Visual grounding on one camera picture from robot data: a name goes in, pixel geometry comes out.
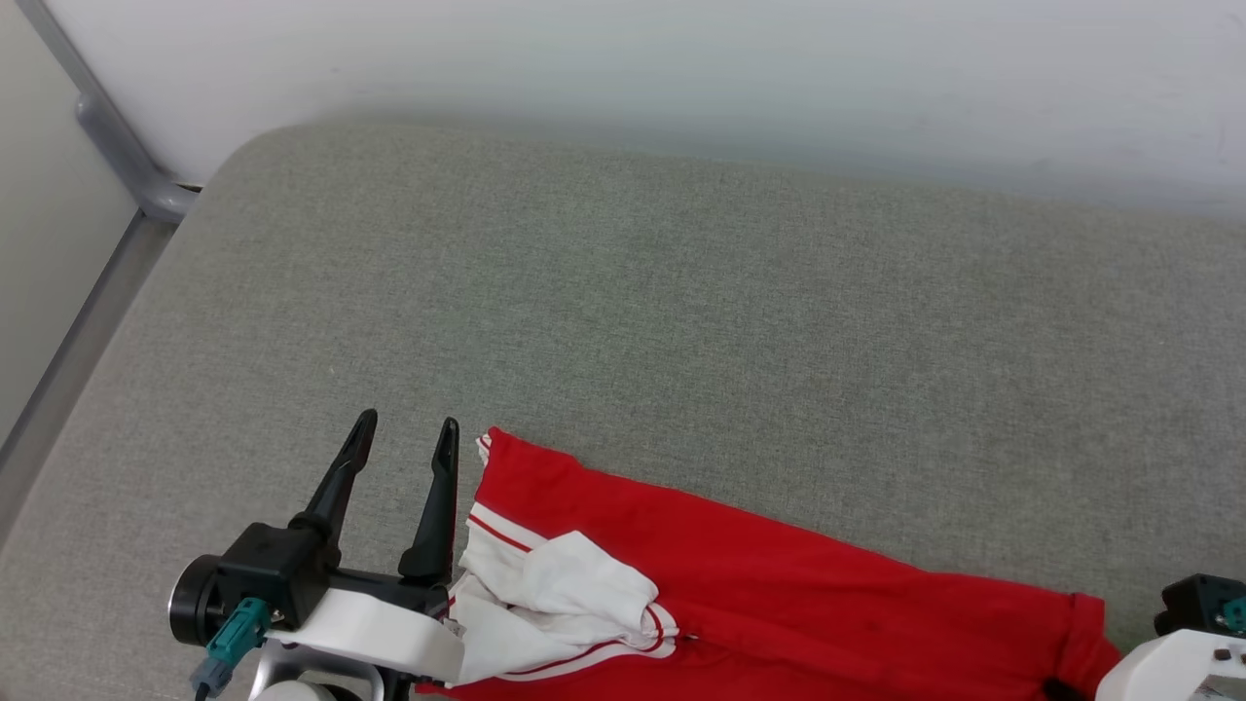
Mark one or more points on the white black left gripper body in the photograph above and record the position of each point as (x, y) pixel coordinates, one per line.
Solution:
(380, 628)

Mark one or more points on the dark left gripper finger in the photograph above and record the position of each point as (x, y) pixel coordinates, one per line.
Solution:
(438, 516)
(341, 487)

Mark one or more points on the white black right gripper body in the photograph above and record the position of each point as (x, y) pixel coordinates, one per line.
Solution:
(1178, 672)

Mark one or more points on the red and white garment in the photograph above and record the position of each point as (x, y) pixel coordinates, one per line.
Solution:
(779, 594)

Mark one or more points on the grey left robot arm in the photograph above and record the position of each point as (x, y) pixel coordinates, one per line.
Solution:
(277, 672)

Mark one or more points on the grey fabric sofa cushion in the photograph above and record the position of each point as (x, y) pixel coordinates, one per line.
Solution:
(681, 341)

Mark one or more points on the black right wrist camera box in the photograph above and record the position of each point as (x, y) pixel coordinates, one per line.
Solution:
(1192, 599)

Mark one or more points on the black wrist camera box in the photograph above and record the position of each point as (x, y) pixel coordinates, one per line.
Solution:
(1192, 599)
(273, 570)

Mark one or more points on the teal right camera connector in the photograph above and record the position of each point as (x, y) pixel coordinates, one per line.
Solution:
(1236, 615)

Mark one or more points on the teal camera connector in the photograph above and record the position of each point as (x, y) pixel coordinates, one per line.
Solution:
(1236, 615)
(238, 628)

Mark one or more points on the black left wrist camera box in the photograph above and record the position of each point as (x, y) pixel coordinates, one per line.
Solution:
(273, 570)

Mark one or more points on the teal left camera connector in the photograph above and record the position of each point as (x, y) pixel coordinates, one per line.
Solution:
(238, 628)

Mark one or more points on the grey metal floor rail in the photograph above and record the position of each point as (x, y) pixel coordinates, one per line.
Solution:
(88, 331)

